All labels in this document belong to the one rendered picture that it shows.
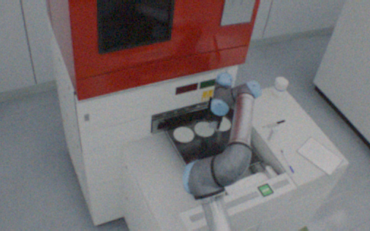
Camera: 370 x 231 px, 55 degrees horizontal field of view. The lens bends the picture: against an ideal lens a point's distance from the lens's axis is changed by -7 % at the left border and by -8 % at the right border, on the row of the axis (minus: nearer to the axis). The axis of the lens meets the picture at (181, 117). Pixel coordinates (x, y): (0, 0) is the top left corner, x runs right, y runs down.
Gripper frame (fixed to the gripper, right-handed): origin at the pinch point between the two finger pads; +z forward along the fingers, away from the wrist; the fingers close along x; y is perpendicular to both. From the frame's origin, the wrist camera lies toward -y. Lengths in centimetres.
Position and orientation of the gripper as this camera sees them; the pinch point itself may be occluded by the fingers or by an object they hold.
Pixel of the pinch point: (217, 129)
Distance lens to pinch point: 193.3
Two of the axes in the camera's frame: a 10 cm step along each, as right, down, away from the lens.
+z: -0.8, 6.6, 7.5
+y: -9.8, -1.9, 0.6
